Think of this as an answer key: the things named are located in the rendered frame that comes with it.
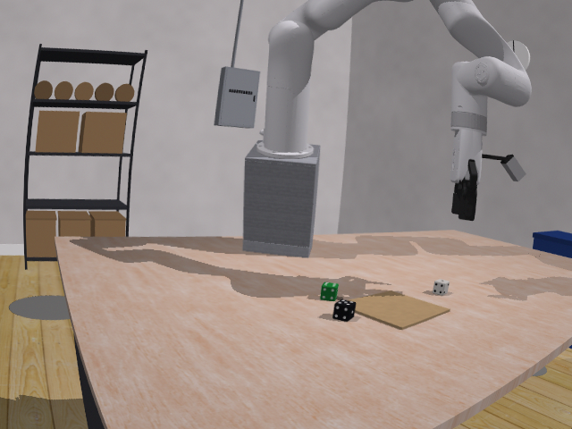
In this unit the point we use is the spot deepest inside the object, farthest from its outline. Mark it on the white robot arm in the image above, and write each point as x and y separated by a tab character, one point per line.
291	48

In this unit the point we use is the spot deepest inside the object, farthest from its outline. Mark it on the green die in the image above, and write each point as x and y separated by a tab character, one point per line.
329	291

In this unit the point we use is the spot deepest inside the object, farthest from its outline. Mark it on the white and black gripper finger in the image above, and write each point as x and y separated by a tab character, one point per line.
468	200
456	197

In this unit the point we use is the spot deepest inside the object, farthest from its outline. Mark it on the tan flat mat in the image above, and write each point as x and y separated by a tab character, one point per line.
397	310

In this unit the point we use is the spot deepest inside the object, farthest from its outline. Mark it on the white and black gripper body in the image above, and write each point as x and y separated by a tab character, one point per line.
467	145

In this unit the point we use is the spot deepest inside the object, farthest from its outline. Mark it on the black die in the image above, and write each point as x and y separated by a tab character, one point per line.
344	310

